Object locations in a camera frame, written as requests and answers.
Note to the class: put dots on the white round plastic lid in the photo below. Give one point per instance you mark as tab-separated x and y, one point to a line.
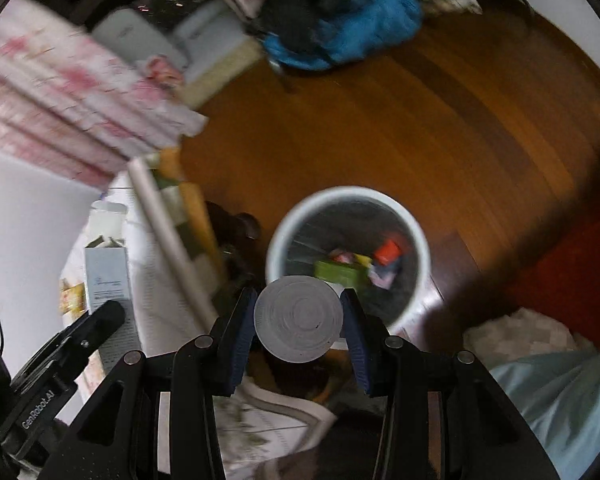
297	318

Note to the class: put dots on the blue black clothes pile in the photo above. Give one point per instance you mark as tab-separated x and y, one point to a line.
317	35

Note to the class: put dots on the light blue bed sheet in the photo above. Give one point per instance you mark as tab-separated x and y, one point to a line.
558	395

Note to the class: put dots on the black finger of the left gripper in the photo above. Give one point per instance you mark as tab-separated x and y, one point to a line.
66	354

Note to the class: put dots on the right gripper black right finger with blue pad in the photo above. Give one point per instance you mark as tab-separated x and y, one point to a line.
446	417

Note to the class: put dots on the white round trash bin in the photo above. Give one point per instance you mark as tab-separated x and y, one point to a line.
348	224

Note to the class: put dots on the blue white milk carton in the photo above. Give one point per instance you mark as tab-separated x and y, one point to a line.
386	264

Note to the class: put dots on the green white medicine box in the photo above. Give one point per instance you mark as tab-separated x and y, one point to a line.
347	275

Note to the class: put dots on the white checked floral tablecloth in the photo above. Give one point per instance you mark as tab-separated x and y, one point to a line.
176	294

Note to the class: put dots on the pink floral curtain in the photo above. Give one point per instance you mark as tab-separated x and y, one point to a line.
74	108

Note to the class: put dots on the white blue slim box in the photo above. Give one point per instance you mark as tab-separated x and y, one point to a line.
107	278

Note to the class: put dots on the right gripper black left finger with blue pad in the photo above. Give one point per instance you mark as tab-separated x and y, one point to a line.
153	418

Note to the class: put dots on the colourful snack wrapper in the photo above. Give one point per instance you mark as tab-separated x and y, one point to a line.
72	300

